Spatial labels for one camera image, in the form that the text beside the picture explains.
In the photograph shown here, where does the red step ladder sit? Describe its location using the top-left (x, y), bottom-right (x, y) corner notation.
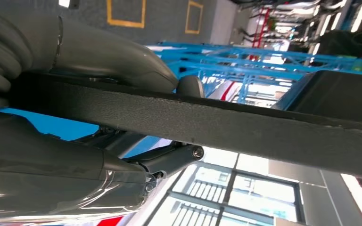
top-left (251, 8), bottom-right (271, 49)

